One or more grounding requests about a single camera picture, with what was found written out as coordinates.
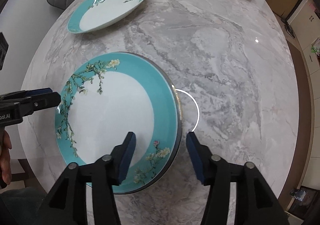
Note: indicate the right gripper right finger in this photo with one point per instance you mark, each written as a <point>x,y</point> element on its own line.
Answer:
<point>255,201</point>

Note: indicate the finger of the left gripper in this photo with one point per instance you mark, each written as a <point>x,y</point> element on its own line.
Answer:
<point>41,102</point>
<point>25,93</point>

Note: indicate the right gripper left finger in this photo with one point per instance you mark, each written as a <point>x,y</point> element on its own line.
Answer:
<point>66,200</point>

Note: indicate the small teal floral plate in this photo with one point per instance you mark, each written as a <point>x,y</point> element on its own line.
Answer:
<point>100,103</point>

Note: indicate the large teal floral plate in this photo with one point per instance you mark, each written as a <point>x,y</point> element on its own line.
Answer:
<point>93,15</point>

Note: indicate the left forearm grey sleeve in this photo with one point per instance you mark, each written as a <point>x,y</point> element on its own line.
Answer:
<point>20,206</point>

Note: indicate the person's left hand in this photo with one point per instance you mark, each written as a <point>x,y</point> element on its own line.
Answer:
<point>5,159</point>

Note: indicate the black left tracking camera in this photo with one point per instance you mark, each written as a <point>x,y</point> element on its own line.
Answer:
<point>3,49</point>

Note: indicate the white wall cabinets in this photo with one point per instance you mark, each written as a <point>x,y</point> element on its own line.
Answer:
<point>305,24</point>

